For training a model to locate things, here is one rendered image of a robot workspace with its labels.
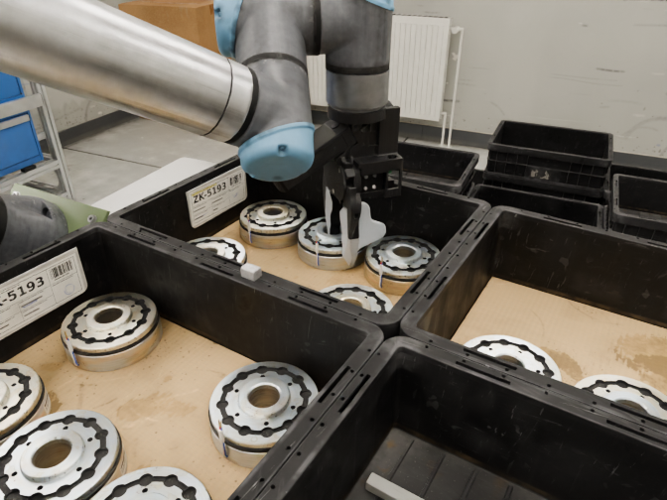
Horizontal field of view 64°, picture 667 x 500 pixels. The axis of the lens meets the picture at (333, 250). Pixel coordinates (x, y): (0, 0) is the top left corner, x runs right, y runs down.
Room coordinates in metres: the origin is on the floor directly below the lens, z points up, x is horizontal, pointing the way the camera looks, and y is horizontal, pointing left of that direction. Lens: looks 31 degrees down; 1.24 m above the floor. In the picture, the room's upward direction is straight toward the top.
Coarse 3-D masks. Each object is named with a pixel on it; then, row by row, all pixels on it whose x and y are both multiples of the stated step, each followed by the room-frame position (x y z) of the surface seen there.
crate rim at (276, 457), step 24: (72, 240) 0.53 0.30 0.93; (144, 240) 0.52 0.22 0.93; (24, 264) 0.48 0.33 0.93; (192, 264) 0.47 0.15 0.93; (216, 264) 0.47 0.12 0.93; (264, 288) 0.43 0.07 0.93; (312, 312) 0.39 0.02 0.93; (336, 312) 0.39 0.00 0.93; (360, 360) 0.33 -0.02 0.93; (336, 384) 0.30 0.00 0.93; (312, 408) 0.27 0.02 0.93; (288, 432) 0.25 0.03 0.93; (264, 456) 0.23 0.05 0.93; (288, 456) 0.23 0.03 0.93; (264, 480) 0.21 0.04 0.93
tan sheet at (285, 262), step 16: (240, 240) 0.69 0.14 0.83; (256, 256) 0.65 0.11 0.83; (272, 256) 0.65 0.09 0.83; (288, 256) 0.65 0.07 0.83; (272, 272) 0.61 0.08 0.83; (288, 272) 0.61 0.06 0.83; (304, 272) 0.61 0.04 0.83; (320, 272) 0.61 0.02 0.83; (336, 272) 0.61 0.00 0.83; (352, 272) 0.61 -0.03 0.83; (320, 288) 0.57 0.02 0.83
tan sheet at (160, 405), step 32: (32, 352) 0.44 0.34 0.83; (64, 352) 0.44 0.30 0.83; (160, 352) 0.44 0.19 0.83; (192, 352) 0.44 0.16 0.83; (224, 352) 0.44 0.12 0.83; (64, 384) 0.40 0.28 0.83; (96, 384) 0.40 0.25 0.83; (128, 384) 0.40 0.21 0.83; (160, 384) 0.40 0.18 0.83; (192, 384) 0.40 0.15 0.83; (128, 416) 0.35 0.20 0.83; (160, 416) 0.35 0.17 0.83; (192, 416) 0.35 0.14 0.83; (128, 448) 0.32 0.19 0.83; (160, 448) 0.32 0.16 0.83; (192, 448) 0.32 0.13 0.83; (224, 480) 0.28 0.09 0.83
